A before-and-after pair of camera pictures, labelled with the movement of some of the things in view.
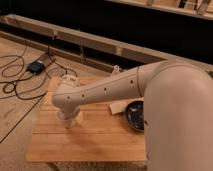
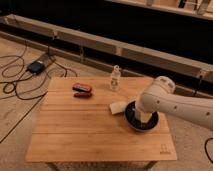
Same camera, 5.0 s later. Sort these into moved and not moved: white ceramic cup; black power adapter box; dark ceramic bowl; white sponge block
Moved: white ceramic cup
Not moved: dark ceramic bowl; white sponge block; black power adapter box
